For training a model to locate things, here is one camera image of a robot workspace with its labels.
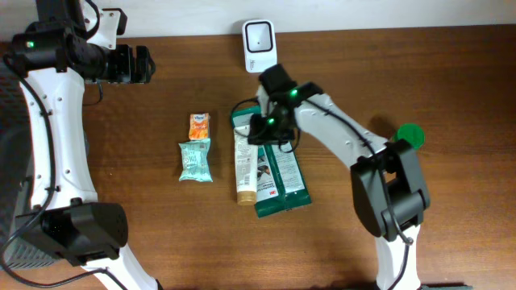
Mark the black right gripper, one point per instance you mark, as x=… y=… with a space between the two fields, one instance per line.
x=256 y=134

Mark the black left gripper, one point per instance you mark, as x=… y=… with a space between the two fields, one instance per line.
x=126 y=64

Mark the white cream tube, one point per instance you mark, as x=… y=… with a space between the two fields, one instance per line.
x=246 y=156

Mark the green wipes packet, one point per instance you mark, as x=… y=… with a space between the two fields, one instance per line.
x=280 y=183

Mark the orange small box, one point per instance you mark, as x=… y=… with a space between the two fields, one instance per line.
x=199 y=126

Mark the teal small packet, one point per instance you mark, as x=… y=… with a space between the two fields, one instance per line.
x=194 y=161

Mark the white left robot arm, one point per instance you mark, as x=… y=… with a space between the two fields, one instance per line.
x=70 y=45

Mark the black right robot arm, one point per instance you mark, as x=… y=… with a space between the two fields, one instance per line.
x=389 y=191

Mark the white barcode scanner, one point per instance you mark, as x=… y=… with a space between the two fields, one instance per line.
x=259 y=45

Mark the green lid glass jar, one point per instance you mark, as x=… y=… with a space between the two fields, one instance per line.
x=411 y=133

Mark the grey plastic mesh basket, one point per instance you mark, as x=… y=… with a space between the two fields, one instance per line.
x=17 y=173

